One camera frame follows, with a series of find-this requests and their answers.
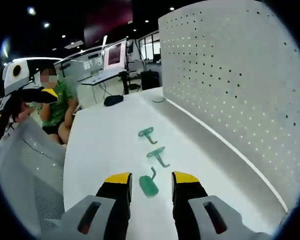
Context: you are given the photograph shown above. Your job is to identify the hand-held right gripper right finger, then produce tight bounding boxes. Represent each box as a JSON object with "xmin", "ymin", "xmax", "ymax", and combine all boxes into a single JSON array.
[{"xmin": 171, "ymin": 171, "xmax": 272, "ymax": 240}]

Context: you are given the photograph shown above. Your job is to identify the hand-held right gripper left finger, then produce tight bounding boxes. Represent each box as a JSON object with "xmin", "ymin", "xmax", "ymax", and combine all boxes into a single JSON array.
[{"xmin": 41, "ymin": 171, "xmax": 134, "ymax": 240}]

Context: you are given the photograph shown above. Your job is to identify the green hook assembly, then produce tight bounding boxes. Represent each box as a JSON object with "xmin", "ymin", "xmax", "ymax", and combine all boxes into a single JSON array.
[
  {"xmin": 146, "ymin": 147, "xmax": 171, "ymax": 168},
  {"xmin": 137, "ymin": 126, "xmax": 158, "ymax": 145},
  {"xmin": 138, "ymin": 166, "xmax": 160, "ymax": 199}
]

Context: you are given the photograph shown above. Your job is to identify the white perforated mounting plate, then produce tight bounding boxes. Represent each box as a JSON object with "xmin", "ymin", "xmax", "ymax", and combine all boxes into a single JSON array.
[{"xmin": 151, "ymin": 0, "xmax": 300, "ymax": 216}]

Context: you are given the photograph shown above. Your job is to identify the person's left hand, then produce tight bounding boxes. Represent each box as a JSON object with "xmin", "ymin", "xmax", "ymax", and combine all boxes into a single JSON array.
[{"xmin": 14, "ymin": 105, "xmax": 33, "ymax": 125}]

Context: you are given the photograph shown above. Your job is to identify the grey mesh office chair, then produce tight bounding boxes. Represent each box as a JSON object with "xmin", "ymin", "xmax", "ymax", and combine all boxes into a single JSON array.
[{"xmin": 0, "ymin": 116, "xmax": 67, "ymax": 236}]

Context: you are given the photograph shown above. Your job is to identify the black oval object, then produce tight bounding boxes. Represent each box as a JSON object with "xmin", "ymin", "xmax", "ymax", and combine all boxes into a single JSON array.
[{"xmin": 103, "ymin": 94, "xmax": 124, "ymax": 107}]

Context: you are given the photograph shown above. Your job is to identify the large dark red screen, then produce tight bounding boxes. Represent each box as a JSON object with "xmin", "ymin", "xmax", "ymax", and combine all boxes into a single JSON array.
[{"xmin": 83, "ymin": 1, "xmax": 134, "ymax": 48}]

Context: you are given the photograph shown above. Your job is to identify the black computer tower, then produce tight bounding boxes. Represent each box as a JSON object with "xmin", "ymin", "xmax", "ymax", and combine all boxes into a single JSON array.
[{"xmin": 140, "ymin": 70, "xmax": 162, "ymax": 91}]

